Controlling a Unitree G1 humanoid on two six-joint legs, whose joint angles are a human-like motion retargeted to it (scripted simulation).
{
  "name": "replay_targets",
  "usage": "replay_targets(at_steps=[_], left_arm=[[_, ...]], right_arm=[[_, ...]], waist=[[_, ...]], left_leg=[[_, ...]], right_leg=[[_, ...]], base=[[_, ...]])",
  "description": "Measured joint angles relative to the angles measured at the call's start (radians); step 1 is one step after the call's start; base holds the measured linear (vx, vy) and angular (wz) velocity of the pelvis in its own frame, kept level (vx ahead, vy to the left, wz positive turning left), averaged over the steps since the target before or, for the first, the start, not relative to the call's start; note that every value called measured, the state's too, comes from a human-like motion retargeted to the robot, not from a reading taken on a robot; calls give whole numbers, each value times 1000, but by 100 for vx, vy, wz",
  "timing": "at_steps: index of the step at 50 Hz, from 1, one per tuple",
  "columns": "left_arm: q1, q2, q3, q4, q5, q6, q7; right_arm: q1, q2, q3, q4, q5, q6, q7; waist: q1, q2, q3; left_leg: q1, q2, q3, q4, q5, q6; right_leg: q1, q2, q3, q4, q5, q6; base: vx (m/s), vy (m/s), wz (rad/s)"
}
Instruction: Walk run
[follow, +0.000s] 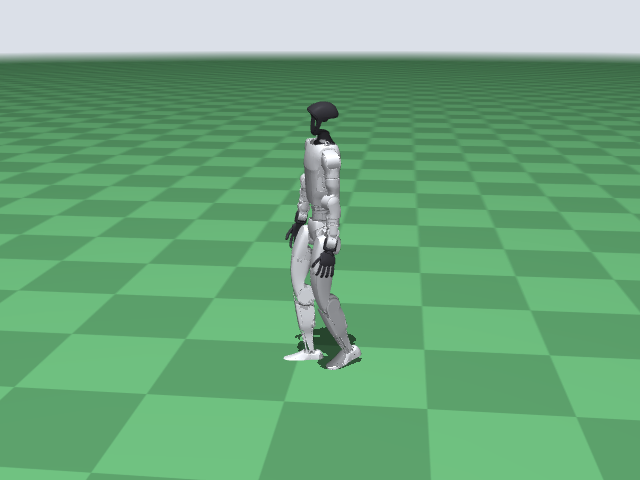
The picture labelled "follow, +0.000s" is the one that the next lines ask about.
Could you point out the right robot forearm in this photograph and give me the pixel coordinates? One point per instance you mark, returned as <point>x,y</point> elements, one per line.
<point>303,205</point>

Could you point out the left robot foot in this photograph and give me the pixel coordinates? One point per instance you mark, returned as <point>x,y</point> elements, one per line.
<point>342,358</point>

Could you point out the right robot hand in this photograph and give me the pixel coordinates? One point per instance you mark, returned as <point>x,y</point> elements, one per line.
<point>295,228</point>

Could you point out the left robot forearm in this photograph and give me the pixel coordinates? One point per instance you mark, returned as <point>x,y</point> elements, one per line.
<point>332,222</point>

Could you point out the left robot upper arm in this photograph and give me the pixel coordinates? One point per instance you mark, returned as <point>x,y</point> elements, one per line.
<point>331,164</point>

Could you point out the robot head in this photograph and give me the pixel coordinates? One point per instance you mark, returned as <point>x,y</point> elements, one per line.
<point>321,112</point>

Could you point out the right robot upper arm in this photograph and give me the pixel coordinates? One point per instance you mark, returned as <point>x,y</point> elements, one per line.
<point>302,178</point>

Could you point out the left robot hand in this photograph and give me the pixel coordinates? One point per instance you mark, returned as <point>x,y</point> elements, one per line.
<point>326,259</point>

